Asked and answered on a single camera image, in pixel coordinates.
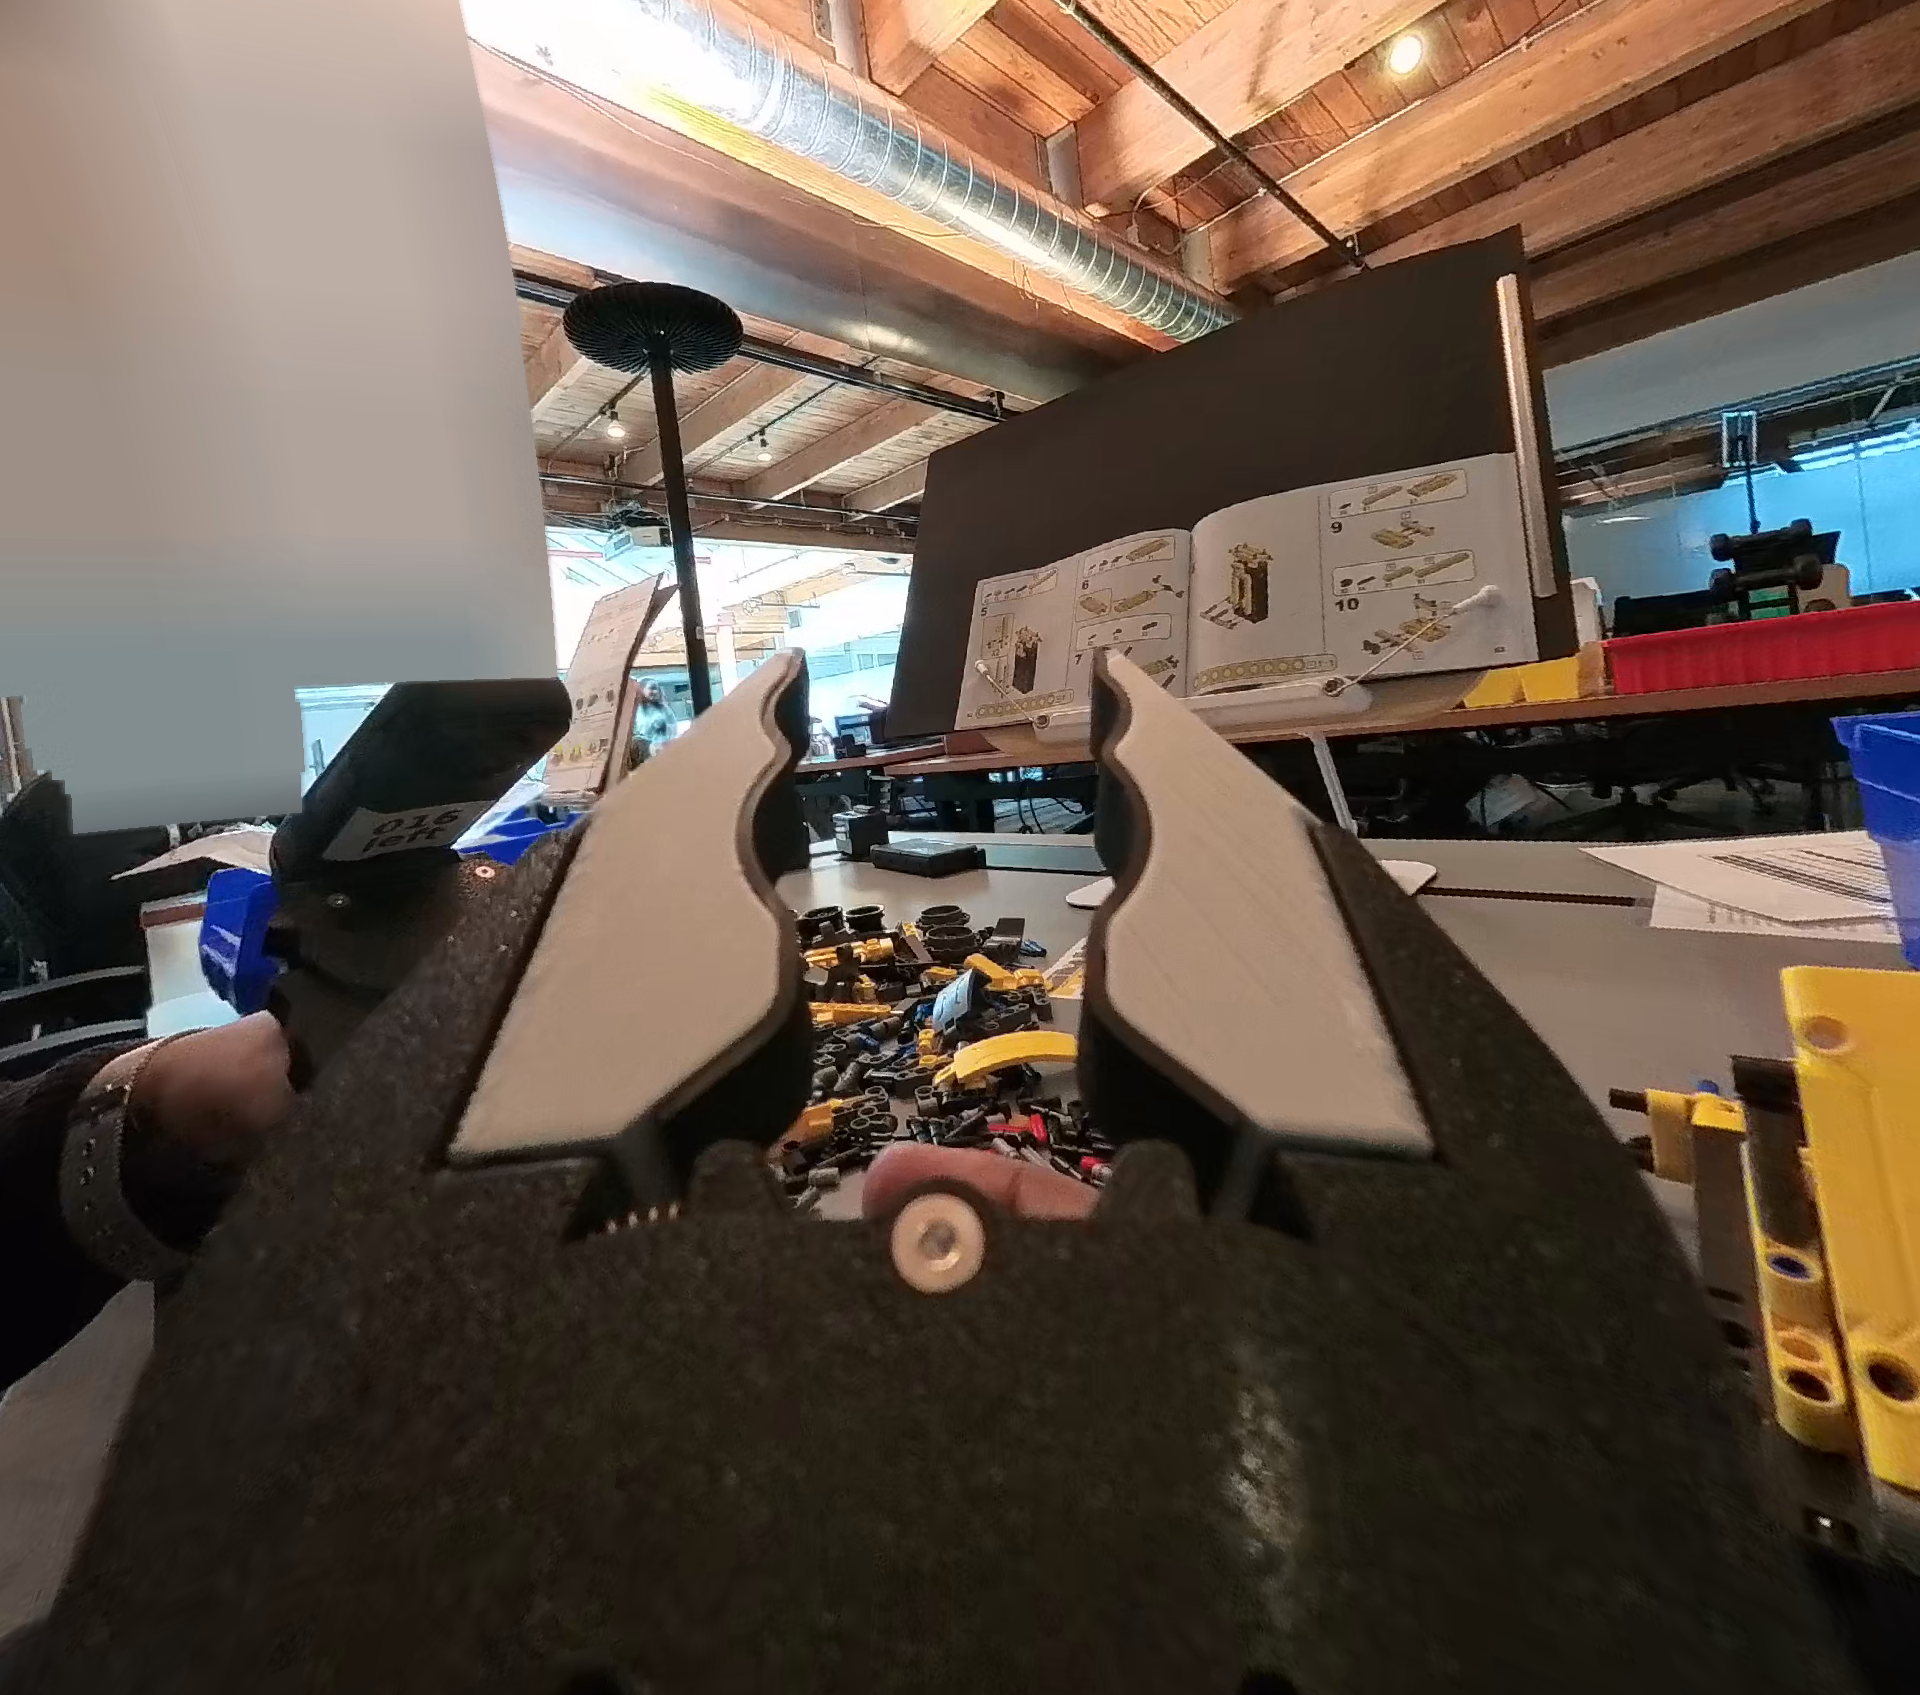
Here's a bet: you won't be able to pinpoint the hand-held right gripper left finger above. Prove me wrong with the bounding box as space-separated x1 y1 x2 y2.
446 649 822 1238

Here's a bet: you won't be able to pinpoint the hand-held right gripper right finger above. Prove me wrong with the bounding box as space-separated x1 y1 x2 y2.
1075 647 1437 1234

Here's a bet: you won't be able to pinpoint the white book stand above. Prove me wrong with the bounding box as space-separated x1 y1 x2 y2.
971 581 1506 911

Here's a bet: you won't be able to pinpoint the instruction booklet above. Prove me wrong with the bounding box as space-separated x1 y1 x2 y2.
954 453 1544 731

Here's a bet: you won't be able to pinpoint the person's right hand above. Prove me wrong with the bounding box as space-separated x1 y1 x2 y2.
862 1142 1104 1222

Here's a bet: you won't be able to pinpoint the person's left hand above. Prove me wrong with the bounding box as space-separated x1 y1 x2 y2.
125 1011 302 1222

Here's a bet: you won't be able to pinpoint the cardboard instruction sign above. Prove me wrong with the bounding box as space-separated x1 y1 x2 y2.
545 573 679 797

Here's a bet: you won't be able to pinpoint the pile of small bricks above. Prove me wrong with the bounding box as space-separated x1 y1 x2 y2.
772 899 1120 1192

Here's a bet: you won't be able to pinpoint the yellow plastic bin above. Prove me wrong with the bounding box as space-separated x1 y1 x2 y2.
1461 657 1604 709

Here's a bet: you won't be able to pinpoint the black office chair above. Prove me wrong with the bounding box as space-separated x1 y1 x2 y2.
0 771 151 1081

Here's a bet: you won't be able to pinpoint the black floor lamp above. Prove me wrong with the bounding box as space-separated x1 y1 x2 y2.
562 281 747 713

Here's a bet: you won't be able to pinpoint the printed paper sheets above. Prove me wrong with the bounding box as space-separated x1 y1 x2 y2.
1581 829 1908 947

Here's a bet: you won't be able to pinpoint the black backboard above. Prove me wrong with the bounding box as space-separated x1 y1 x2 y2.
884 225 1577 743

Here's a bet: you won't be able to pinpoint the red plastic bin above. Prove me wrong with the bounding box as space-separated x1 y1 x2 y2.
1602 597 1920 695

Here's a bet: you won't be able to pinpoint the silver metal bar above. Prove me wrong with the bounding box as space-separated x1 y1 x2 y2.
1493 273 1562 601

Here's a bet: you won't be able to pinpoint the yellow and black brick model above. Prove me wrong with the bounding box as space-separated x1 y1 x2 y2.
1612 967 1920 1560

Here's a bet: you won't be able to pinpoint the blue bin with tag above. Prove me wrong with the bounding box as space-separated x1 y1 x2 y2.
1832 711 1920 969

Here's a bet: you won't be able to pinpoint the silver ventilation duct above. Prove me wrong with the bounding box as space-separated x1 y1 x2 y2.
425 0 1247 347

